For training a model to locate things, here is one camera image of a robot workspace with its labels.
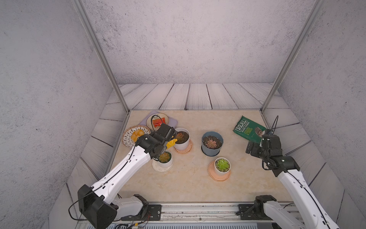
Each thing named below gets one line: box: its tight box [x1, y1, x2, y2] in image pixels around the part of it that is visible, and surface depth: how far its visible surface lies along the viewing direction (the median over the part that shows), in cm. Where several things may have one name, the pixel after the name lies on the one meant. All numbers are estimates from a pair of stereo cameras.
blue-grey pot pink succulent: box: [201, 131, 224, 157], surface depth 93 cm
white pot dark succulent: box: [173, 127, 191, 151], surface depth 93 cm
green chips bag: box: [233, 115, 268, 144], surface depth 107 cm
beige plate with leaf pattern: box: [145, 112, 170, 132], surface depth 116 cm
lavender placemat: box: [164, 113, 178, 129], surface depth 114 cm
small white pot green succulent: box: [213, 156, 232, 177], surface depth 81 cm
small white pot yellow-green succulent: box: [152, 150, 173, 168], surface depth 86 cm
